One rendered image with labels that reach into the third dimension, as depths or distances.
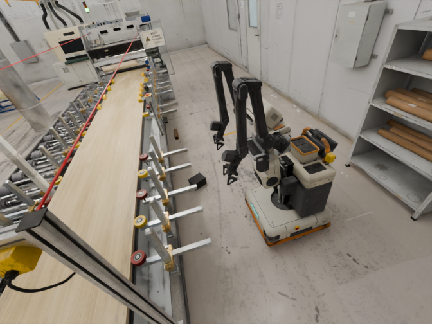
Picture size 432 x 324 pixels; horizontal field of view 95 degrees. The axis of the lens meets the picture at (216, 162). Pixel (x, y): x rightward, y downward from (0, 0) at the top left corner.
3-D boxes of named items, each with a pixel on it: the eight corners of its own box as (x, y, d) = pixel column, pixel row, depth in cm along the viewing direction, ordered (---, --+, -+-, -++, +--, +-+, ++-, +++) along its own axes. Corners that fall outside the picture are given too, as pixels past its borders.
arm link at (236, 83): (263, 74, 91) (254, 69, 99) (236, 85, 91) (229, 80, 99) (274, 147, 120) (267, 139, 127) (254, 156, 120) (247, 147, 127)
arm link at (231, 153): (248, 152, 117) (243, 144, 124) (231, 148, 112) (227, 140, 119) (240, 167, 123) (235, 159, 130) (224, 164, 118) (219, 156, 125)
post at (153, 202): (177, 237, 149) (154, 196, 118) (177, 241, 146) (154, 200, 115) (172, 238, 148) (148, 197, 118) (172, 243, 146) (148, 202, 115)
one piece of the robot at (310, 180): (292, 180, 232) (301, 117, 179) (323, 218, 190) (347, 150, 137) (265, 189, 229) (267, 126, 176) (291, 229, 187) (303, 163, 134)
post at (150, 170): (172, 208, 165) (152, 165, 135) (173, 211, 162) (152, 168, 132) (168, 209, 165) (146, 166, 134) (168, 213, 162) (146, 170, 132)
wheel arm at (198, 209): (202, 208, 142) (201, 205, 140) (203, 212, 140) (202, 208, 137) (142, 227, 138) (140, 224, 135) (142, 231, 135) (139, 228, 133)
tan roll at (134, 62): (159, 59, 483) (157, 53, 475) (159, 60, 474) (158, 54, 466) (100, 72, 469) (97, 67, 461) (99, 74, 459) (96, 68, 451)
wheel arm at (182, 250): (211, 240, 124) (209, 236, 121) (212, 245, 121) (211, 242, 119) (141, 263, 120) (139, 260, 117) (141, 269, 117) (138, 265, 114)
